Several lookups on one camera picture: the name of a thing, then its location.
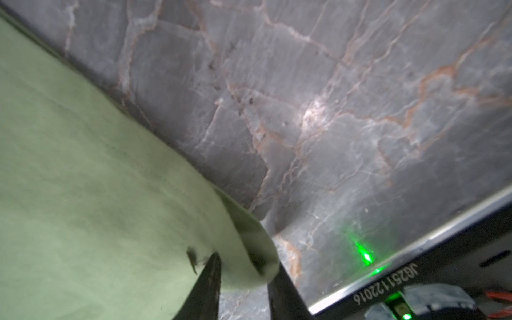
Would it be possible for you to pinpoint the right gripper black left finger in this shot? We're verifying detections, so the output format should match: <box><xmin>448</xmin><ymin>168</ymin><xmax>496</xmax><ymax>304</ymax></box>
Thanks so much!
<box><xmin>173</xmin><ymin>253</ymin><xmax>221</xmax><ymax>320</ymax></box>

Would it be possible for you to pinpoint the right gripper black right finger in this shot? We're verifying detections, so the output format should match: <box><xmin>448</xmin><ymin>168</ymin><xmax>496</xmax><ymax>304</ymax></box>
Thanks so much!
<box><xmin>267</xmin><ymin>265</ymin><xmax>314</xmax><ymax>320</ymax></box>

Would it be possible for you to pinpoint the green tank top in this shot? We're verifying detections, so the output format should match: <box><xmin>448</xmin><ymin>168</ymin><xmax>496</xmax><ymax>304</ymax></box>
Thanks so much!
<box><xmin>1</xmin><ymin>11</ymin><xmax>279</xmax><ymax>319</ymax></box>

